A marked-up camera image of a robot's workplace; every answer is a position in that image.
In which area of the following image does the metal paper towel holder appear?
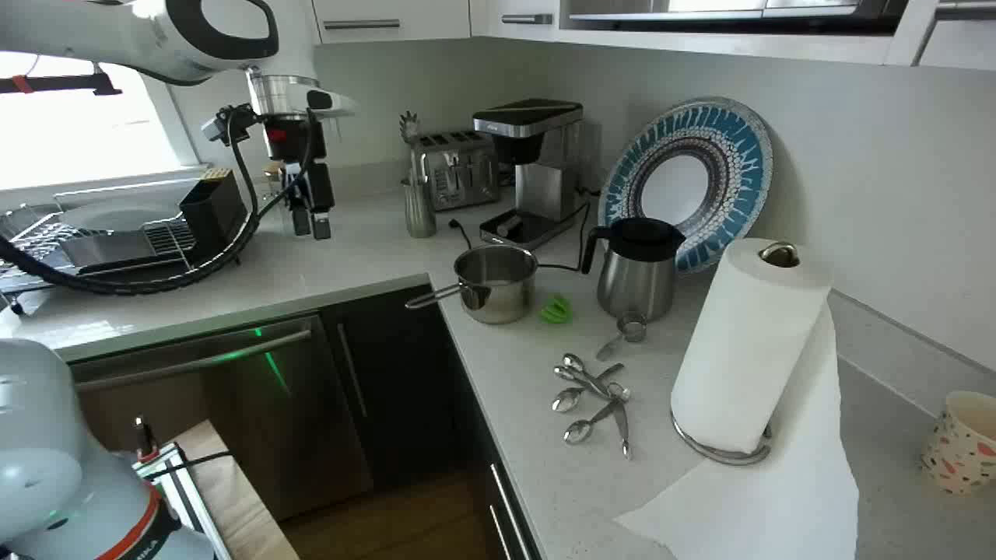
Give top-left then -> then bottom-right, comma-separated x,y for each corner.
667,406 -> 780,469

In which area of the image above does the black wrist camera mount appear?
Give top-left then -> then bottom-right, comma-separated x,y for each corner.
200,99 -> 263,148

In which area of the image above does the toaster oven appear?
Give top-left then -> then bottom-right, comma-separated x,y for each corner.
0,167 -> 252,285

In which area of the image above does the over-counter microwave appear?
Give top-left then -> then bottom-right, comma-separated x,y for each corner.
558,0 -> 919,41

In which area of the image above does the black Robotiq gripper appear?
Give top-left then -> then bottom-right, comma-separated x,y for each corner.
258,108 -> 340,242

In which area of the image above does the white paper towel roll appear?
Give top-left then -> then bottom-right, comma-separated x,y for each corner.
620,235 -> 866,560

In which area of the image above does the dotted paper cup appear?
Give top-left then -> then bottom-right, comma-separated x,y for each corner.
922,389 -> 996,496

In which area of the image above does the dark drawer with metal handles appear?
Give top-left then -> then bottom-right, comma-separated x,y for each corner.
445,339 -> 545,560

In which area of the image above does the steel dishwasher front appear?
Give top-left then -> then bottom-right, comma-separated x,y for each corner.
68,315 -> 381,526

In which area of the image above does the small green plastic object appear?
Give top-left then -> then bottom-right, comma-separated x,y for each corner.
534,291 -> 580,327

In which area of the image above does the steel cocktail mixer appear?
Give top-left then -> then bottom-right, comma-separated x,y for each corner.
401,176 -> 438,239

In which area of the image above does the steel black coffee maker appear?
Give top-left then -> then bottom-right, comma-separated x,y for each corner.
471,96 -> 589,253

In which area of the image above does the steel measuring spoon set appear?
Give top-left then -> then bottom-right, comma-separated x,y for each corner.
549,351 -> 639,460

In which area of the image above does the wooden board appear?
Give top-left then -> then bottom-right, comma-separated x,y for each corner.
164,417 -> 302,560

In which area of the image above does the stainless steel toaster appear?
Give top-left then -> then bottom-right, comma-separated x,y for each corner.
404,126 -> 505,213

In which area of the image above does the steel carafe with black lid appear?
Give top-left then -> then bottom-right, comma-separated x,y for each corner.
575,213 -> 687,327

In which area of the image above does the dark lower cabinet door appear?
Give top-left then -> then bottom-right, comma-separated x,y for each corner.
319,284 -> 482,493

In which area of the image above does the pale wooden chopstick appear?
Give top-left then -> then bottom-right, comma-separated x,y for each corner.
396,108 -> 415,187
404,108 -> 425,187

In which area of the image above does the blue patterned decorative plate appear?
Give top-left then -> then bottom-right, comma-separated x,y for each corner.
599,96 -> 780,276

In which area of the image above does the white upper cabinet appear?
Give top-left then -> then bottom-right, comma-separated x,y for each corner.
307,0 -> 564,45

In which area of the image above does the steel saucepan with handle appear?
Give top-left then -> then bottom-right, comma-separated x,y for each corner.
401,242 -> 543,330

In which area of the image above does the single steel measuring spoon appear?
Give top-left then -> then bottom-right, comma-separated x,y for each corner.
596,318 -> 650,365

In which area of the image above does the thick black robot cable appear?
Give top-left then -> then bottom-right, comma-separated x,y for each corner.
0,133 -> 320,302

